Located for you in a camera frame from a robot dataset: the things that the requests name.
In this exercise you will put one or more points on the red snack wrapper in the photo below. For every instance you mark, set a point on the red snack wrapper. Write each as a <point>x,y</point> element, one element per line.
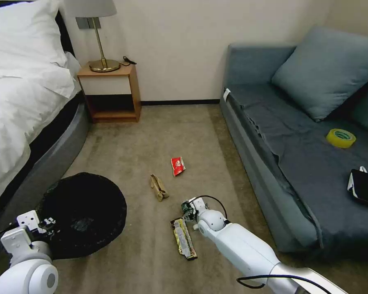
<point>178,165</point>

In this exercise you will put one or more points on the dark blue sofa cover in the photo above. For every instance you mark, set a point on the dark blue sofa cover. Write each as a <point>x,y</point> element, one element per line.
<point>312,165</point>

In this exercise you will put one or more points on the large blue grey cushion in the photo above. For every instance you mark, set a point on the large blue grey cushion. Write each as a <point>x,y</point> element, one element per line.
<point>322,70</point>

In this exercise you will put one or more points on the yellow tape roll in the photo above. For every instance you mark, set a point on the yellow tape roll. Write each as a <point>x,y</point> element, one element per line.
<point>341,138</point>

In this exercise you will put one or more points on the trash bin with black bag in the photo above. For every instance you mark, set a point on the trash bin with black bag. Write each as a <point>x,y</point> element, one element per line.
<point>86,214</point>

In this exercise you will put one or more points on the gold and black snack wrapper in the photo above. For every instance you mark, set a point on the gold and black snack wrapper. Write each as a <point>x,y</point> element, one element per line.
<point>182,237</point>

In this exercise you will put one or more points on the white pillow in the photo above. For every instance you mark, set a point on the white pillow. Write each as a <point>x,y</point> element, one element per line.
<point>21,33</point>

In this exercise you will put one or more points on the black headboard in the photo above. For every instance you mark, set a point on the black headboard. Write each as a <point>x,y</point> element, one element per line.
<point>67,36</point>

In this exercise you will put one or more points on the blue grey sofa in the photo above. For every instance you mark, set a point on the blue grey sofa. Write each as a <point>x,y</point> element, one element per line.
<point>257,183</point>

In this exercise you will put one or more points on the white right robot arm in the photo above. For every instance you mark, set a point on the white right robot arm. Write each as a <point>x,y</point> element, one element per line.
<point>242,245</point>

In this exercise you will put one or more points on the black phone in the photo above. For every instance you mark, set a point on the black phone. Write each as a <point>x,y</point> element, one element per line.
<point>365,186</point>

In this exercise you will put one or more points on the white sofa tag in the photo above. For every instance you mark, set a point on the white sofa tag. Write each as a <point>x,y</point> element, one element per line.
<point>227,93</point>

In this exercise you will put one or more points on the crumpled brown paper bag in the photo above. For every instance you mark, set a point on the crumpled brown paper bag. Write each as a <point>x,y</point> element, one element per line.
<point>159,188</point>

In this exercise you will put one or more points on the grey wall switch panel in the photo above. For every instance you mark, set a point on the grey wall switch panel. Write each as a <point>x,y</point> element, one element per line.
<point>82,23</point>

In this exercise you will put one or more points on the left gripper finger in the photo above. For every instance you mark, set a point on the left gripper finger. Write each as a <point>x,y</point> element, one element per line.
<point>50,219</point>

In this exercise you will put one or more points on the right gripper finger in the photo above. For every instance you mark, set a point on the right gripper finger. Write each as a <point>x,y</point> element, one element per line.
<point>187,217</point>

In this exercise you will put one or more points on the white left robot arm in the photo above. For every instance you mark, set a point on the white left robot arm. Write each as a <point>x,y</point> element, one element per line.
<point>24,269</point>

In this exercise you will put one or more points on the brass table lamp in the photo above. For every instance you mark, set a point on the brass table lamp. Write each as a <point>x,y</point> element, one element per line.
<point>101,46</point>

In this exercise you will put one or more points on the wooden nightstand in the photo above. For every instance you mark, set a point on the wooden nightstand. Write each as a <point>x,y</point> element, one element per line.
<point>110,82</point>

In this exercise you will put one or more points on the grey bed base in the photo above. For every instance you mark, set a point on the grey bed base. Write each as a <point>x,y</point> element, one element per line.
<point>52,159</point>

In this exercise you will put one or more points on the white duvet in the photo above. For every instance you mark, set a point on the white duvet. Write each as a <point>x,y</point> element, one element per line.
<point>21,107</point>

